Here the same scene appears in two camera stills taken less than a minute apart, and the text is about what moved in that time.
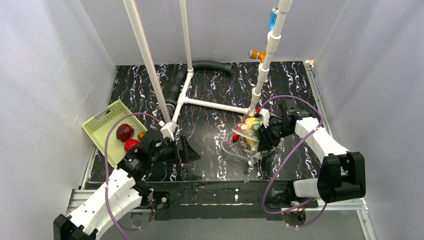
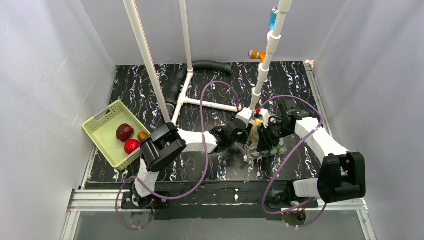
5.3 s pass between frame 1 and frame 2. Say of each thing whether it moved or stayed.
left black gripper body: moved
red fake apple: stayed
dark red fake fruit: stayed
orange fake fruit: stayed
